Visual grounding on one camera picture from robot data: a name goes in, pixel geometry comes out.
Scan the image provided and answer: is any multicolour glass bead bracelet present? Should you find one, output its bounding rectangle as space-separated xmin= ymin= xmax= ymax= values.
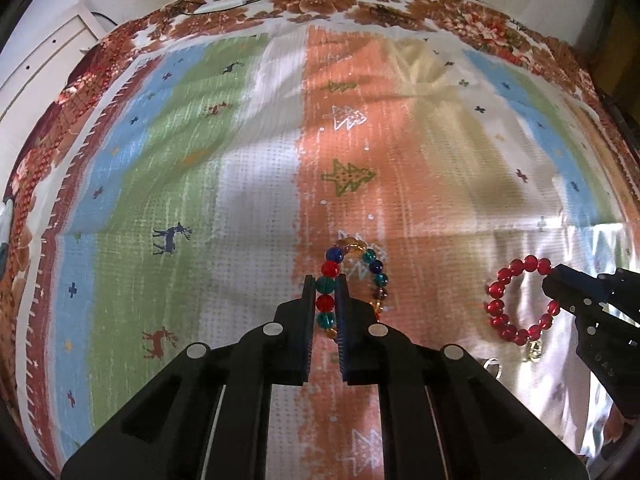
xmin=313 ymin=237 xmax=390 ymax=340

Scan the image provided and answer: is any floral red bed sheet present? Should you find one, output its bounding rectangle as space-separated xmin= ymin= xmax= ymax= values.
xmin=0 ymin=0 xmax=640 ymax=480

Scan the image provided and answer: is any white headboard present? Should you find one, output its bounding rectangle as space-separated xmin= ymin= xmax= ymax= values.
xmin=1 ymin=3 xmax=106 ymax=129

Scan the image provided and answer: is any person's right hand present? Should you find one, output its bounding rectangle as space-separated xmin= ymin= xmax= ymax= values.
xmin=600 ymin=404 xmax=636 ymax=460

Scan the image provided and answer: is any white phone on bed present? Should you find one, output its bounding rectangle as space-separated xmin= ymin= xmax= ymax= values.
xmin=193 ymin=0 xmax=246 ymax=15

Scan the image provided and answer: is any grey crumpled cloth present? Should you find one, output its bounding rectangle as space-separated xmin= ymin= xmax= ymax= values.
xmin=0 ymin=198 xmax=13 ymax=278

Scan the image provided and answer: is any red bead bracelet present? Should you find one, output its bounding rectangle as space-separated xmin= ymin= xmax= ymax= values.
xmin=482 ymin=253 xmax=562 ymax=347

